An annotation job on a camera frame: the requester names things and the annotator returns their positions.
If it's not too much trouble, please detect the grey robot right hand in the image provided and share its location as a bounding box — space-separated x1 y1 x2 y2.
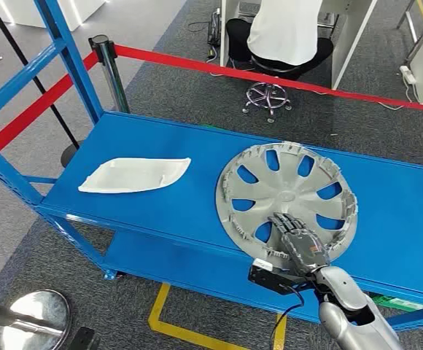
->
267 211 332 279

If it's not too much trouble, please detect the person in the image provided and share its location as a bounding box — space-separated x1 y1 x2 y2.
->
226 0 335 81

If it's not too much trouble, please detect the thin black pole stand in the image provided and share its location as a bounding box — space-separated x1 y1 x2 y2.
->
0 0 88 168

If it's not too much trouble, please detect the chrome stanchion post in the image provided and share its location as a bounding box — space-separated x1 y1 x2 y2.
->
0 289 73 350
88 34 131 115

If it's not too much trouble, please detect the white power strip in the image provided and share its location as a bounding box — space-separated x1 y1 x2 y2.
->
399 65 418 86

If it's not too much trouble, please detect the white office desk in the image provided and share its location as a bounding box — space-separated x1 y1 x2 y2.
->
219 0 378 90

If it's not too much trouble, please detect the white plastic car part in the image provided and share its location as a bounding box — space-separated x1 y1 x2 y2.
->
77 157 192 195

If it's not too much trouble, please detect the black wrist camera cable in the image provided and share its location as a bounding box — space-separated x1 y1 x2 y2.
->
270 284 306 345

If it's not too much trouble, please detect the green plastic crate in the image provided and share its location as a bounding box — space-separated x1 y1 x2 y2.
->
371 293 423 313

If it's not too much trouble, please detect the black stool chrome base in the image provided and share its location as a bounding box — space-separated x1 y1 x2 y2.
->
242 58 307 124

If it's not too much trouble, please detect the white display platform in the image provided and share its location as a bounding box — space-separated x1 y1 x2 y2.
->
0 0 107 33

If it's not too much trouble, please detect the dark flat robot plate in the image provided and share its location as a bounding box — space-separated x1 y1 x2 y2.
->
67 326 97 350

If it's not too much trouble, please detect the grey plastic wheel hubcap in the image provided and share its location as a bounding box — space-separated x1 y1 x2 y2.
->
215 141 359 271

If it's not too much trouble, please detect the blue metal shelf rack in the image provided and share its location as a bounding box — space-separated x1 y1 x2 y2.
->
0 0 423 334

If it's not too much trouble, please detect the black power strip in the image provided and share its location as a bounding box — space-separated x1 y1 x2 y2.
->
206 9 223 61

